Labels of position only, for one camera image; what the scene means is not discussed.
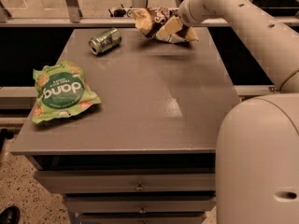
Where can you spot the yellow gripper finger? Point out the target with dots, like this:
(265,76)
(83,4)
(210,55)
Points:
(172,26)
(191,35)

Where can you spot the brown Late July chip bag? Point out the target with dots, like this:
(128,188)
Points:
(149,21)

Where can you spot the green soda can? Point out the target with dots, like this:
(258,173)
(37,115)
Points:
(105,41)

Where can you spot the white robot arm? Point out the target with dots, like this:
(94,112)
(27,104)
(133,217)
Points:
(257,152)

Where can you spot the dark object behind can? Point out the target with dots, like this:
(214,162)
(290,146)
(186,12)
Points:
(119,12)

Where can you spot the green Dang chip bag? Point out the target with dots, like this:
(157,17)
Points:
(62,92)

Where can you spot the grey drawer cabinet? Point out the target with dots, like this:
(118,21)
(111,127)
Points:
(161,109)

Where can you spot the top drawer with knob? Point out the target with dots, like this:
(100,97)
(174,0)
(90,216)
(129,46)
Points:
(130,181)

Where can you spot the drawer with knob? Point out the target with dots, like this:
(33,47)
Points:
(139,204)
(130,181)

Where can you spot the middle drawer with knob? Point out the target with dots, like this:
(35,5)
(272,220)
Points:
(139,204)

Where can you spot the bottom drawer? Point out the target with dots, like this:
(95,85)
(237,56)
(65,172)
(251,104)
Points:
(160,218)

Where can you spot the black shoe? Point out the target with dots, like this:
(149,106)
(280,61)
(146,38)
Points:
(10,215)

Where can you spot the metal railing frame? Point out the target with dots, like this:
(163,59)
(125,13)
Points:
(63,13)

